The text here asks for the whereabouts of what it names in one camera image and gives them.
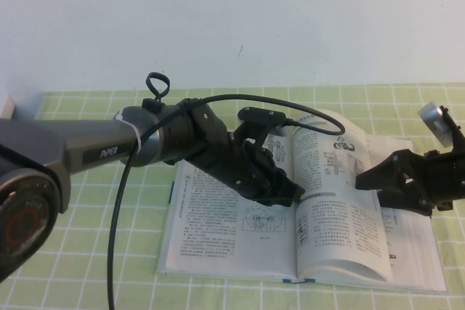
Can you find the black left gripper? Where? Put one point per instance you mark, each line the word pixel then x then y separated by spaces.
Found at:
pixel 247 168

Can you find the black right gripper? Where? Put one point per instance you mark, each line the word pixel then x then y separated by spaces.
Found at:
pixel 443 179

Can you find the hardcover technical book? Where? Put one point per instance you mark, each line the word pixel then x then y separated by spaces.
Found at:
pixel 218 237

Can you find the green white checked tablecloth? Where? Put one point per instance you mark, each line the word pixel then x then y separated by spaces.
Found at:
pixel 91 215

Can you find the beige board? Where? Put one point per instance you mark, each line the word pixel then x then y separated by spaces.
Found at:
pixel 5 106

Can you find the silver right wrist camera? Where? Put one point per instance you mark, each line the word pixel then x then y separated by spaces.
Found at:
pixel 430 114

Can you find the black bar left wrist camera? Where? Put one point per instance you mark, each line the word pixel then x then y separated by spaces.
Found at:
pixel 261 114

